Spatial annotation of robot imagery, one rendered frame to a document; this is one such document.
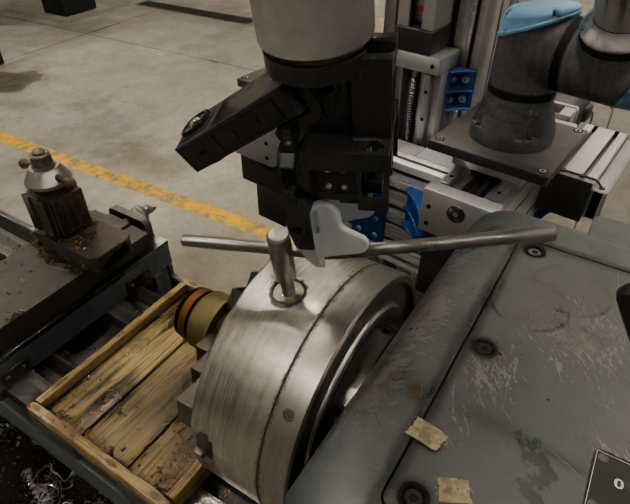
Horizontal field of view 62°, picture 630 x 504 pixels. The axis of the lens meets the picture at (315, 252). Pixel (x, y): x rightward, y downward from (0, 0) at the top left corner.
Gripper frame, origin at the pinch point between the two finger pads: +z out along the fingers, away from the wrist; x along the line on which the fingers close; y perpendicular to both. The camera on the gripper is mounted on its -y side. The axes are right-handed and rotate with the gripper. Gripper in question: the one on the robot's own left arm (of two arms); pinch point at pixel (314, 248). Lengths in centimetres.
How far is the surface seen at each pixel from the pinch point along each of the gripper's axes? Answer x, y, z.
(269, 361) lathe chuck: -7.5, -3.8, 8.5
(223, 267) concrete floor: 115, -82, 147
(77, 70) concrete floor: 333, -292, 170
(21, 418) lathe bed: -1, -64, 56
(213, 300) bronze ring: 5.9, -16.8, 18.4
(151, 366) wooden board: 7, -34, 42
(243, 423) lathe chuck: -12.3, -5.9, 12.7
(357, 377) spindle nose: -5.9, 4.4, 12.4
